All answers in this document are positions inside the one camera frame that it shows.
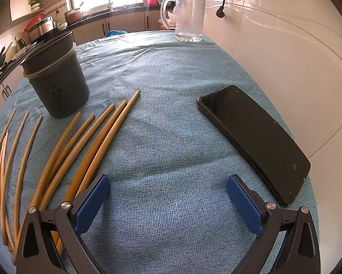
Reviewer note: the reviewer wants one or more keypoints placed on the black kitchen countertop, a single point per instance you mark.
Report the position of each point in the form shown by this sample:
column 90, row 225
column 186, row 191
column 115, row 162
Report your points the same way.
column 102, row 16

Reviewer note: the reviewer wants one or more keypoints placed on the black smartphone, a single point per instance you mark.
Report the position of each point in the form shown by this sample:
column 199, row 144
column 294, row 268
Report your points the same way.
column 254, row 137

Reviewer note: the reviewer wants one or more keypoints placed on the brown clay pot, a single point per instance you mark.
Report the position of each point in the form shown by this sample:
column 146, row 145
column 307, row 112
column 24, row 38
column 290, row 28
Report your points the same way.
column 73, row 17

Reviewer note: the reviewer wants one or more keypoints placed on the blue plastic bag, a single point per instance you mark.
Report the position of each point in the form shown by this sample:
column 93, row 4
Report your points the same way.
column 116, row 33

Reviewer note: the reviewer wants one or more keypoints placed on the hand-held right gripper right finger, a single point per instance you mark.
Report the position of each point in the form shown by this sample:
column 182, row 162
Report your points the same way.
column 244, row 205

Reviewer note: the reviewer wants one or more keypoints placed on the steel sink faucet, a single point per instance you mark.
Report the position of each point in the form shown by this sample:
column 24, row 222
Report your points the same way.
column 110, row 2

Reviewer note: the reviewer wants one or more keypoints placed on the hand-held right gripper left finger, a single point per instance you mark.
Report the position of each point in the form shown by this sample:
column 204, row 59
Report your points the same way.
column 91, row 205

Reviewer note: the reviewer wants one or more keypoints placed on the silver rice cooker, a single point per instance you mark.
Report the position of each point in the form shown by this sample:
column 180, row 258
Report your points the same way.
column 43, row 28

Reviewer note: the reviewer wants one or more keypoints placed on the bunch of wooden chopsticks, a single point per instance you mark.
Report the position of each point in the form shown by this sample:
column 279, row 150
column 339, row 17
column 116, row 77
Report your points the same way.
column 102, row 145

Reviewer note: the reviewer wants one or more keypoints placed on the steel kettle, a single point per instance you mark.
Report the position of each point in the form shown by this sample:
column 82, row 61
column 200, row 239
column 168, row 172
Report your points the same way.
column 21, row 44

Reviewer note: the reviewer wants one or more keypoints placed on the pale plastic bag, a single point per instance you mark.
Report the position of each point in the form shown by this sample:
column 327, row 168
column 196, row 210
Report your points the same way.
column 169, row 20

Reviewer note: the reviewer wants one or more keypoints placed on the red basin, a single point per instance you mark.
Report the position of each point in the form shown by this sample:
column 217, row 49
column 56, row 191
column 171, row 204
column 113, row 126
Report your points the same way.
column 32, row 24

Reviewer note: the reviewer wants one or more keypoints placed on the dark grey utensil holder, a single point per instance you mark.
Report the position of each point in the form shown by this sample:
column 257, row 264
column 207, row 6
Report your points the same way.
column 62, row 91

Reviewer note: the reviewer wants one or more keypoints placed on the blue tablecloth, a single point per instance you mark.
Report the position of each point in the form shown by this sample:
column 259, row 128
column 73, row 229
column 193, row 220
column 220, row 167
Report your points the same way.
column 171, row 120

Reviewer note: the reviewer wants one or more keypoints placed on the clear glass mug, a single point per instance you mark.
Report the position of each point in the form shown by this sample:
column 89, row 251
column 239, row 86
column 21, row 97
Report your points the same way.
column 189, row 14

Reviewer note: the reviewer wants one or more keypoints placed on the small red basket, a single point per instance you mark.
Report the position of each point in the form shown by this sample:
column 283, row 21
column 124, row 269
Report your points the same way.
column 150, row 2

